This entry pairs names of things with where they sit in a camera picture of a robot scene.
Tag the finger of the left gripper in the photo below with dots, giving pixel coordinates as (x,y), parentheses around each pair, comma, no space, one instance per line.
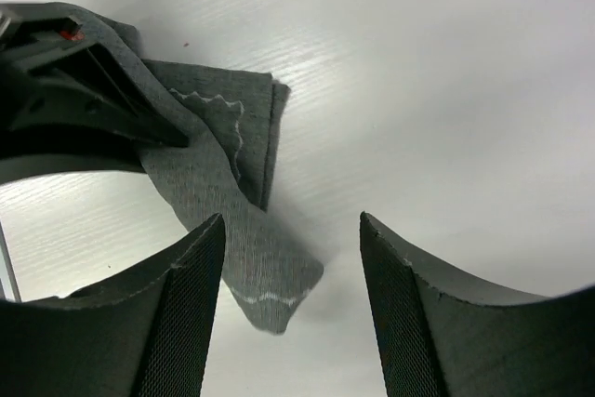
(53,75)
(31,153)

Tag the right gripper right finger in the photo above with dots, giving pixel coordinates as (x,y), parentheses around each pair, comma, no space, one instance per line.
(442,331)

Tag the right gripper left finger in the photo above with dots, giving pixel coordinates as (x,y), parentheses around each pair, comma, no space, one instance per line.
(143,332)

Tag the grey cloth napkin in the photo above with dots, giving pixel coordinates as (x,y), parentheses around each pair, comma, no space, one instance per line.
(232,120)

